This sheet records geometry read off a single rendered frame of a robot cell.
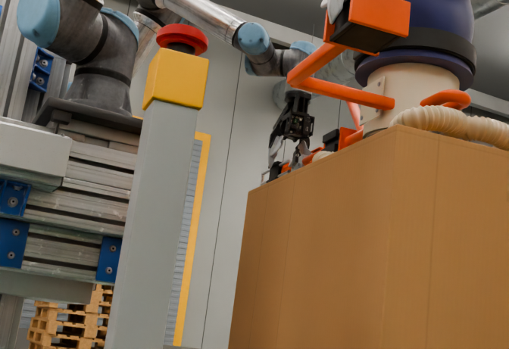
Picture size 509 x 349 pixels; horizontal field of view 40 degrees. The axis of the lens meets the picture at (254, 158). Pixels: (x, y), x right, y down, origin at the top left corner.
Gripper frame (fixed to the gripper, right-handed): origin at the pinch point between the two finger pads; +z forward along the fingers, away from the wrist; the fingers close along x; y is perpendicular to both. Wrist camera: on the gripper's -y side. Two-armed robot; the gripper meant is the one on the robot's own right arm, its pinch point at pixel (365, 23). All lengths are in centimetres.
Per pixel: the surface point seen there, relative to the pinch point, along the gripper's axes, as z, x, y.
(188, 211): -147, -228, 1051
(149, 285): 38.5, 22.5, 5.2
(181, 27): 5.3, 23.9, 5.0
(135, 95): -326, -107, 1052
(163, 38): 6.4, 25.5, 7.3
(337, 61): -385, -376, 841
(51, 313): 46, -20, 781
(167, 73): 12.0, 24.7, 4.9
